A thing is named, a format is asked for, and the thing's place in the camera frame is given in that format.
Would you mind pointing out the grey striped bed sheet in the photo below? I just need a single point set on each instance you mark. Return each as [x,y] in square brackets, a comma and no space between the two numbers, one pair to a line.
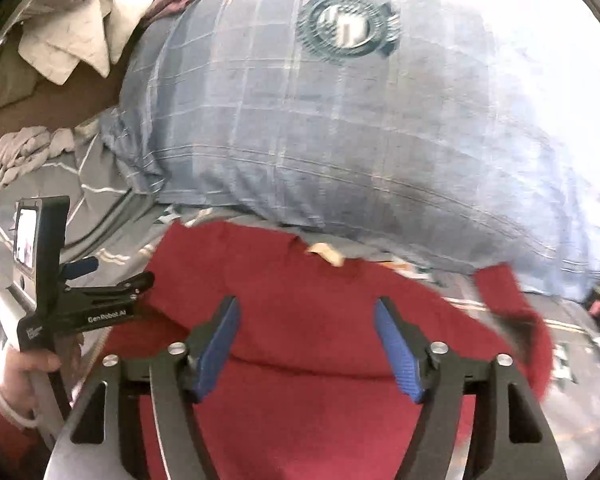
[110,230]

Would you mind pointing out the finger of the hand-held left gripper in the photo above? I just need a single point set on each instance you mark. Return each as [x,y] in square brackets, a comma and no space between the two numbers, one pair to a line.
[122,287]
[82,266]

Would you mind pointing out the brown cloth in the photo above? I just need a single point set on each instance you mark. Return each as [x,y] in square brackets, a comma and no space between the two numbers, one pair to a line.
[65,102]

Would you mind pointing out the crumpled grey cloth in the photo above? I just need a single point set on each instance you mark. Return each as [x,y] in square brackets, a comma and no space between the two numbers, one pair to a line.
[25,152]

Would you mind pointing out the red garment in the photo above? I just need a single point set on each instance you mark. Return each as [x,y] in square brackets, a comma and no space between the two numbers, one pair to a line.
[305,320]

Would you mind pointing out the person's left forearm red sleeve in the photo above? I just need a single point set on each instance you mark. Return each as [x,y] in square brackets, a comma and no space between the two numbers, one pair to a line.
[5,440]

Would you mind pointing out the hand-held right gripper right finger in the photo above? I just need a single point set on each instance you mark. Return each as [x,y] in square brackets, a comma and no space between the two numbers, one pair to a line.
[399,355]

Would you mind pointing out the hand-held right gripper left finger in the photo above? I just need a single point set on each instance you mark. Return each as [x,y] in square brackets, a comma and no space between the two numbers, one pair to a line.
[219,347]

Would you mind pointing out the person's left hand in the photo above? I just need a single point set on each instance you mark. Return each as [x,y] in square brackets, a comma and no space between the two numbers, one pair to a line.
[25,377]

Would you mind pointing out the blue plaid pillow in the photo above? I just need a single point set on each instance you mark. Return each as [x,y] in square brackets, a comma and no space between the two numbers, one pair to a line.
[330,130]

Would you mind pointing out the white quilted cloth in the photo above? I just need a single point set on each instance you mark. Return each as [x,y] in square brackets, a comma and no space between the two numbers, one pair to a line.
[80,25]

